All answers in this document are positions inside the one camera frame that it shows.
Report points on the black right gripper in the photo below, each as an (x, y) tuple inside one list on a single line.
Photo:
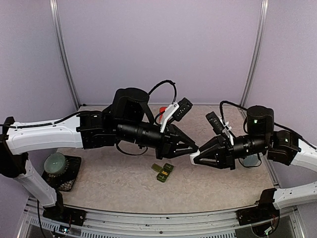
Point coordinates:
[(226, 156)]

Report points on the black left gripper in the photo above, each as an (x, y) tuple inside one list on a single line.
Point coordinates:
[(168, 148)]

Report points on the green pill organizer box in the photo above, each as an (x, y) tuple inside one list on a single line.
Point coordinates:
[(163, 172)]

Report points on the small white bottle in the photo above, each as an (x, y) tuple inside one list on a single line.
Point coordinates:
[(193, 156)]

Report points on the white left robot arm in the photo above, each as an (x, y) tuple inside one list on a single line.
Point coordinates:
[(128, 118)]

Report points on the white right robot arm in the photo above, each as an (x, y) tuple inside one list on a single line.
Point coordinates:
[(285, 146)]

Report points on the light blue mug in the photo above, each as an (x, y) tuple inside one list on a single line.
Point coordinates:
[(252, 161)]

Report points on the red cylindrical can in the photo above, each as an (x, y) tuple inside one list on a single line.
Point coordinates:
[(162, 110)]

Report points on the black square tray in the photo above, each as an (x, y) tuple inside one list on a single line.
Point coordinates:
[(66, 179)]

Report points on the green ceramic bowl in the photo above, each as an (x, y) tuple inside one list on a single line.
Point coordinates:
[(55, 164)]

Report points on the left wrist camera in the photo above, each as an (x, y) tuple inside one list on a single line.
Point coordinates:
[(175, 111)]

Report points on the front aluminium rail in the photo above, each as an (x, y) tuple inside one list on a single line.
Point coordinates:
[(218, 224)]

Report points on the right aluminium frame post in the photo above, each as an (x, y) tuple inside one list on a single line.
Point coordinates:
[(256, 52)]

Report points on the aluminium frame post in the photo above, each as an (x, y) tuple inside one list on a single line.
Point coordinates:
[(63, 54), (256, 52)]

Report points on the left aluminium frame post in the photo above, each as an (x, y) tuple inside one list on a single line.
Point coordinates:
[(63, 54)]

